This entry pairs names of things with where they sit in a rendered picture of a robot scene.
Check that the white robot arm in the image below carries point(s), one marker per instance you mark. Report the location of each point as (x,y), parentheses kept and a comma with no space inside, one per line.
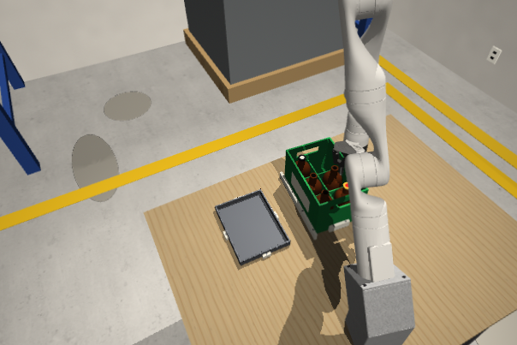
(365,88)

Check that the green divided crate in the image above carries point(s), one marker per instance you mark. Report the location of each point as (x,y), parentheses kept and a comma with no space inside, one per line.
(320,215)

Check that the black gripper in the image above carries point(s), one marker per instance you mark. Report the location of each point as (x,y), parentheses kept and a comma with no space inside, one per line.
(337,160)

